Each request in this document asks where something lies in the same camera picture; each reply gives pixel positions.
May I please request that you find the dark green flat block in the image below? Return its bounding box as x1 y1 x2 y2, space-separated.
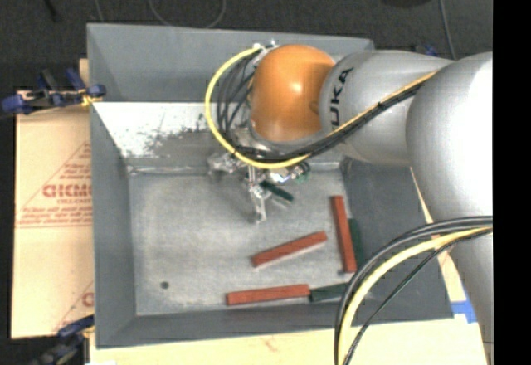
348 217 367 270
309 282 354 304

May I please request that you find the brown cardboard board, red print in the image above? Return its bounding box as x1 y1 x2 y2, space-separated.
10 58 95 339

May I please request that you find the red-brown flat block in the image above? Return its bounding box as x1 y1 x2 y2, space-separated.
225 283 312 307
329 194 358 275
250 230 329 270

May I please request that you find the grey metal bin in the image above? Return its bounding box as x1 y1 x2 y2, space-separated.
85 22 454 348

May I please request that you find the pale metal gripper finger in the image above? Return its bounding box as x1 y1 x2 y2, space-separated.
247 182 268 225
206 151 246 180

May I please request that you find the black cylinder on white bracket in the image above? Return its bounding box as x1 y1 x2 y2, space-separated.
260 172 300 203

